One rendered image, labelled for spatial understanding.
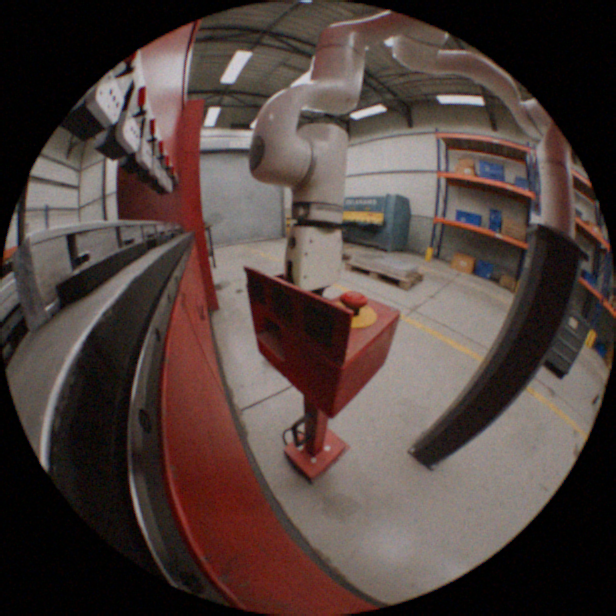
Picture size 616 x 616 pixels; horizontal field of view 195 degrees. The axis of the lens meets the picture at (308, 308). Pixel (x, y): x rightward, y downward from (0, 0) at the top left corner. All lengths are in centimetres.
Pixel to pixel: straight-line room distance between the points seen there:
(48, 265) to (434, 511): 126
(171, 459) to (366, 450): 89
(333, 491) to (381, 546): 36
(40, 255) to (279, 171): 30
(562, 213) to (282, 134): 59
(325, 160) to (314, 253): 14
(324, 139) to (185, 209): 170
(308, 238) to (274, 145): 13
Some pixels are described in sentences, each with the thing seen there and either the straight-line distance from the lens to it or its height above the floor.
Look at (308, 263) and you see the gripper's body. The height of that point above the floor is 84.
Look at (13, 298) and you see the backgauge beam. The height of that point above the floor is 94.
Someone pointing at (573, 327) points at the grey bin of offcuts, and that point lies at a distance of 264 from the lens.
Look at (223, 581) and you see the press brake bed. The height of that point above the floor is 76.
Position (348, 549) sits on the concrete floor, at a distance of 95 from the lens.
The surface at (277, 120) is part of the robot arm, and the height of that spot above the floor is 103.
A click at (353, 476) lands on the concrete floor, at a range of 94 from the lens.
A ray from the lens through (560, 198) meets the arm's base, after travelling 60.
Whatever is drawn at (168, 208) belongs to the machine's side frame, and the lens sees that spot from 193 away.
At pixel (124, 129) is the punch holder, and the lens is 56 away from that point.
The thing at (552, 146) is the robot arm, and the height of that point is 124.
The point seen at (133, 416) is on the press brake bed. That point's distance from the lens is 15.
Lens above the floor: 91
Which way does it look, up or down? 29 degrees down
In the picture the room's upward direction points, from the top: straight up
